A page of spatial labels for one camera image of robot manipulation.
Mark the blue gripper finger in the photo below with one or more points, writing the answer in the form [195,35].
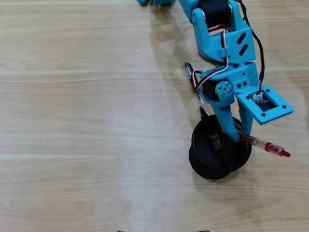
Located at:
[246,120]
[224,116]

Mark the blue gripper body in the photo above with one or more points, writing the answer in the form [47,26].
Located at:
[237,78]

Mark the chunky black retractable pen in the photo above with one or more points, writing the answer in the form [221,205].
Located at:
[213,136]

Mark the red retractable pen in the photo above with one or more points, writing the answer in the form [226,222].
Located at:
[270,147]

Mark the clear pen with black cap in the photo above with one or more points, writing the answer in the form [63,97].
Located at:
[188,68]

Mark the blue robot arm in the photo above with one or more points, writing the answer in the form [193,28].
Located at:
[207,43]

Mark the black mesh pen holder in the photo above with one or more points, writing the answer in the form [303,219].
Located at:
[205,154]

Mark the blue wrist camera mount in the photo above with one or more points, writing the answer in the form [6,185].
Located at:
[265,104]

